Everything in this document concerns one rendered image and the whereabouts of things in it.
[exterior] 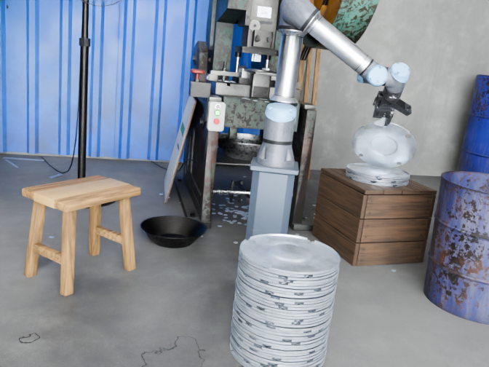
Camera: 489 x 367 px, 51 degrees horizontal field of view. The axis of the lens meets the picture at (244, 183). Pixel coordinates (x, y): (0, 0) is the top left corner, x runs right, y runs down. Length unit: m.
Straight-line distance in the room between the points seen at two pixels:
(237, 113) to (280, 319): 1.35
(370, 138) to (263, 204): 0.69
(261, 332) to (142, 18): 2.79
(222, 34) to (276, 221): 1.28
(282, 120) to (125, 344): 0.96
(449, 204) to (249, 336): 0.94
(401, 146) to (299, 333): 1.24
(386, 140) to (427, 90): 2.13
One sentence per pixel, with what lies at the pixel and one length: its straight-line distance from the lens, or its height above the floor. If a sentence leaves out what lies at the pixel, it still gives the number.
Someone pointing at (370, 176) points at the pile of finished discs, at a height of 0.38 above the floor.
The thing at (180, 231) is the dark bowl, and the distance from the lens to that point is 2.48.
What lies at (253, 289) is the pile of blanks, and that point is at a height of 0.24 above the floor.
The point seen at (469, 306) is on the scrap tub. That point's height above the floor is 0.05.
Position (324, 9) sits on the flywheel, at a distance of 3.00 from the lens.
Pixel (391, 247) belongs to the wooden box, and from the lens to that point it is 2.42.
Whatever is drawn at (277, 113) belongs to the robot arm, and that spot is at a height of 0.65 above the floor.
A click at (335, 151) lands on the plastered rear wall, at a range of 4.27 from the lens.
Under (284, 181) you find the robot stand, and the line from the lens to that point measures 1.98.
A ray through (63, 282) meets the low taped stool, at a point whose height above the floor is 0.05.
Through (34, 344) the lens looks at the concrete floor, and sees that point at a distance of 1.65.
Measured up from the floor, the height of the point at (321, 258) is 0.31.
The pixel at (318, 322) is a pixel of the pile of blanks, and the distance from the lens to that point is 1.49.
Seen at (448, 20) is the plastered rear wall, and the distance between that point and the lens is 4.61.
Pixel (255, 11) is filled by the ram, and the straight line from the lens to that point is 2.71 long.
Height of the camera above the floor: 0.86
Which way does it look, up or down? 14 degrees down
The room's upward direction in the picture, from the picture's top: 6 degrees clockwise
